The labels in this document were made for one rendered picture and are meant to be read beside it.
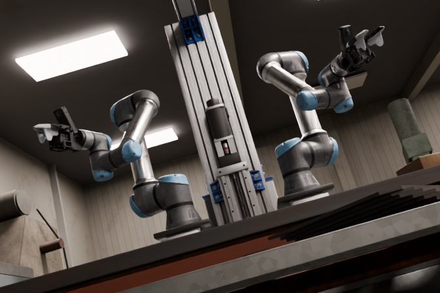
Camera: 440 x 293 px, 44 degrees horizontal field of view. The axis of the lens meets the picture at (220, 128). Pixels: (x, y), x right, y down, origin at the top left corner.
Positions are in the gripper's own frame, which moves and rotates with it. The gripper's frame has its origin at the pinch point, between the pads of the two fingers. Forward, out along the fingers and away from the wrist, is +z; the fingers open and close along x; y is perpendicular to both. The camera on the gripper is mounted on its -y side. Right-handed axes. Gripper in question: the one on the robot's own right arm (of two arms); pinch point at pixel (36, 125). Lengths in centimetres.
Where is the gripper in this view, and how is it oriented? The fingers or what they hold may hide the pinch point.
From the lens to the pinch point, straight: 202.0
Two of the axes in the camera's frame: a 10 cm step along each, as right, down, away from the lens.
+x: -8.5, 2.5, 4.6
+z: -5.0, -1.5, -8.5
